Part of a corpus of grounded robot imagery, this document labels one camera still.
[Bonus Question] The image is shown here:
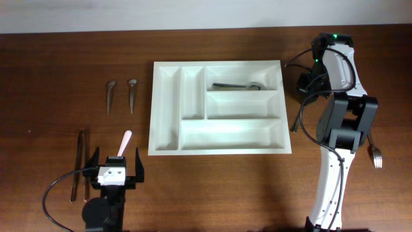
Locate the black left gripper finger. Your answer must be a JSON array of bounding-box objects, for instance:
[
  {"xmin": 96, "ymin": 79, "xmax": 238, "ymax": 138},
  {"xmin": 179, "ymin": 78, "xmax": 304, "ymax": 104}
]
[
  {"xmin": 135, "ymin": 148, "xmax": 145, "ymax": 183},
  {"xmin": 82, "ymin": 147, "xmax": 100, "ymax": 177}
]

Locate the steel spoon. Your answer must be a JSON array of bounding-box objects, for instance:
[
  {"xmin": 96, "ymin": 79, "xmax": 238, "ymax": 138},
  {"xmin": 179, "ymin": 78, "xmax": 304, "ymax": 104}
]
[{"xmin": 212, "ymin": 82, "xmax": 267, "ymax": 90}]

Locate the steel tablespoon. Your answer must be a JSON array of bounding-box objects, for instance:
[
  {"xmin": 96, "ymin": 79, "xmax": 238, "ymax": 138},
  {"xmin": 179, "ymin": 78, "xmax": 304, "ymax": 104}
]
[{"xmin": 290, "ymin": 104, "xmax": 304, "ymax": 133}]

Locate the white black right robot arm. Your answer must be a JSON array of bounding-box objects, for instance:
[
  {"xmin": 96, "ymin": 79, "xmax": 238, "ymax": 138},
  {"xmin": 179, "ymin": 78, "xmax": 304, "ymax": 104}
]
[{"xmin": 296, "ymin": 33, "xmax": 378, "ymax": 231}]

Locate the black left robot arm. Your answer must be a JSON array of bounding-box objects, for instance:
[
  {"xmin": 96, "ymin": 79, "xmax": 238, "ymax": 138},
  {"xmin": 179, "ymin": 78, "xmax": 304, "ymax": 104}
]
[{"xmin": 82, "ymin": 148, "xmax": 144, "ymax": 232}]

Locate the steel table knife left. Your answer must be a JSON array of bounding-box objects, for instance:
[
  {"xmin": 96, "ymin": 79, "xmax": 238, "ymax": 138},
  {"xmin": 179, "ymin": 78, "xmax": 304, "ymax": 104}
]
[{"xmin": 70, "ymin": 131, "xmax": 84, "ymax": 203}]

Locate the steel table knife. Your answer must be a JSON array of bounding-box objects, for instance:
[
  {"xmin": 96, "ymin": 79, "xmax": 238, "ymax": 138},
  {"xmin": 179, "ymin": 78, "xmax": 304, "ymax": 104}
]
[
  {"xmin": 70, "ymin": 131, "xmax": 84, "ymax": 203},
  {"xmin": 83, "ymin": 130, "xmax": 89, "ymax": 202}
]

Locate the steel table knife right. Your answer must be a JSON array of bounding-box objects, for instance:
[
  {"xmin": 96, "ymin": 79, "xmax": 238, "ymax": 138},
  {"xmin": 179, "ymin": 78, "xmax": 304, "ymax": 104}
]
[{"xmin": 83, "ymin": 130, "xmax": 89, "ymax": 202}]

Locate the white plastic cutlery tray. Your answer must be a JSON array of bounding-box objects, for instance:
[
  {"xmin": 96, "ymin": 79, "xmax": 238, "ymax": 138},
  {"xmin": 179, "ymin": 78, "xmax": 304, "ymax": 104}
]
[{"xmin": 148, "ymin": 60, "xmax": 292, "ymax": 156}]

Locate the small steel teaspoon left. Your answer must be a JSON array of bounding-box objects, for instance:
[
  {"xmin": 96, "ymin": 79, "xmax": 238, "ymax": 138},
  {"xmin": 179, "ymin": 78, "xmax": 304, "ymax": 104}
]
[{"xmin": 106, "ymin": 81, "xmax": 116, "ymax": 114}]

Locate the small steel teaspoon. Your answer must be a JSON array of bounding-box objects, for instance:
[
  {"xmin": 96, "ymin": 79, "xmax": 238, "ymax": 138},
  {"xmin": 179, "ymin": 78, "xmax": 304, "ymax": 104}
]
[
  {"xmin": 129, "ymin": 79, "xmax": 137, "ymax": 114},
  {"xmin": 106, "ymin": 81, "xmax": 116, "ymax": 114}
]

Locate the small steel teaspoon right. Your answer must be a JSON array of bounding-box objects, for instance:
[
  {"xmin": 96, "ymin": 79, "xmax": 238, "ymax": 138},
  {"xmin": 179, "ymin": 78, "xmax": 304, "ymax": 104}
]
[{"xmin": 129, "ymin": 79, "xmax": 137, "ymax": 114}]

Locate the steel fork outer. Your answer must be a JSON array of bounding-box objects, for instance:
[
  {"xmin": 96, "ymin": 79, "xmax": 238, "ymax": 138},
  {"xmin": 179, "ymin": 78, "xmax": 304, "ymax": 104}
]
[{"xmin": 368, "ymin": 131, "xmax": 383, "ymax": 169}]

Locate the pink handled utensil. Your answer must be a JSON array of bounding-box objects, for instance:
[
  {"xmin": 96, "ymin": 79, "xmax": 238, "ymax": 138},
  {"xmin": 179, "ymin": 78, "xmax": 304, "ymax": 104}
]
[{"xmin": 117, "ymin": 130, "xmax": 133, "ymax": 157}]

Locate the black left camera cable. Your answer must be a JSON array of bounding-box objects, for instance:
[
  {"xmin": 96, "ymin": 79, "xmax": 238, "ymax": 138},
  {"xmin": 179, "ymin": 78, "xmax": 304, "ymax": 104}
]
[{"xmin": 41, "ymin": 166, "xmax": 99, "ymax": 232}]

